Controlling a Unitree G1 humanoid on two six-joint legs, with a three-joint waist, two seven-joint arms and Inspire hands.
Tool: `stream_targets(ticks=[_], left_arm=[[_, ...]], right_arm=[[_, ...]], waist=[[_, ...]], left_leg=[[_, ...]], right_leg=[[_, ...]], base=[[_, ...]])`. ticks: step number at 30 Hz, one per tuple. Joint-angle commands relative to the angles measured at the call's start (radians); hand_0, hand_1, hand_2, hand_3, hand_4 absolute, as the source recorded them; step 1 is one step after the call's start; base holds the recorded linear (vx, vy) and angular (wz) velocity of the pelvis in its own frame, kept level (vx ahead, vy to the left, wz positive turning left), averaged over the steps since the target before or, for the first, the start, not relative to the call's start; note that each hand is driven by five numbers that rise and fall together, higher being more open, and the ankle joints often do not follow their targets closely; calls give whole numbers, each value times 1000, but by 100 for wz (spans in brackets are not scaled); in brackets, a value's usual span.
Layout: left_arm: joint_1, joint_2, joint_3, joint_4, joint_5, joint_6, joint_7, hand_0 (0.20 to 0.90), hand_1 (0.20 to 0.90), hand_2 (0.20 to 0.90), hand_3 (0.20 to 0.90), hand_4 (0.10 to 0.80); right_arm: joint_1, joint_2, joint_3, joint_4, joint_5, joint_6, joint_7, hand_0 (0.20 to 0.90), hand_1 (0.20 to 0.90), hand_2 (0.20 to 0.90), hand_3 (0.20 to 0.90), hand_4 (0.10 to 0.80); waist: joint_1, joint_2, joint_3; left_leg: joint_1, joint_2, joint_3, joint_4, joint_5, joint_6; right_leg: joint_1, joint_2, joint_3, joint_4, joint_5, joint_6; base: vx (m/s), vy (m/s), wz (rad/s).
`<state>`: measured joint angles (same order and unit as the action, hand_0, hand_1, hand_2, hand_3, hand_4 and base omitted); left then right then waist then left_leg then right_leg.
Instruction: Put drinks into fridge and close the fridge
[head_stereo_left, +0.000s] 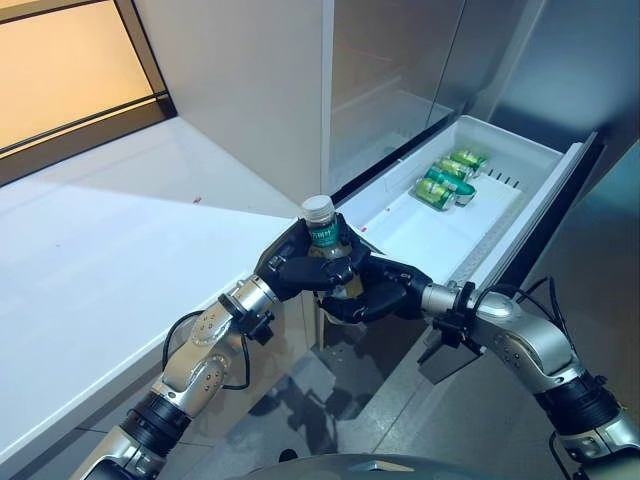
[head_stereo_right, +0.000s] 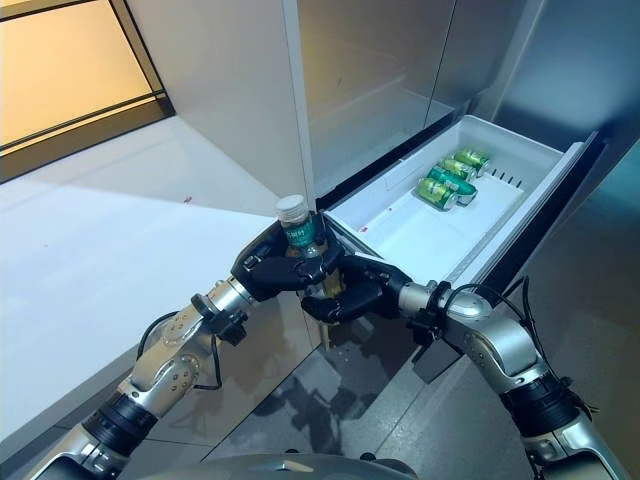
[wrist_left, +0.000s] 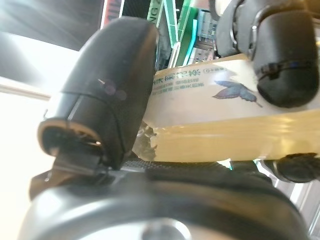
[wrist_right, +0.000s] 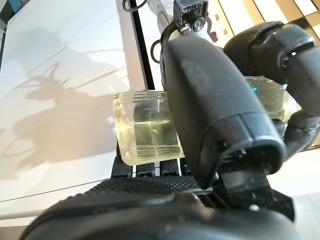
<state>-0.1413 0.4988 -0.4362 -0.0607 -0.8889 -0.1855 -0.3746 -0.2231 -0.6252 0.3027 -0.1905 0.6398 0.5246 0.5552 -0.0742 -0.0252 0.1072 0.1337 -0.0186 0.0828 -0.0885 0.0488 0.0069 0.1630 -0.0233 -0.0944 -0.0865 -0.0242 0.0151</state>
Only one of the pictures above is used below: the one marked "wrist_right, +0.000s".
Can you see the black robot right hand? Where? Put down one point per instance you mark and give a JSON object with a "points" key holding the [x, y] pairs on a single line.
{"points": [[212, 100]]}

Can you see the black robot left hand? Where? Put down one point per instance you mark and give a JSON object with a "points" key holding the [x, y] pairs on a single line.
{"points": [[270, 50]]}

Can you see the green packaged item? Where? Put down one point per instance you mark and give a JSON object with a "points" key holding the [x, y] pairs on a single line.
{"points": [[125, 125]]}

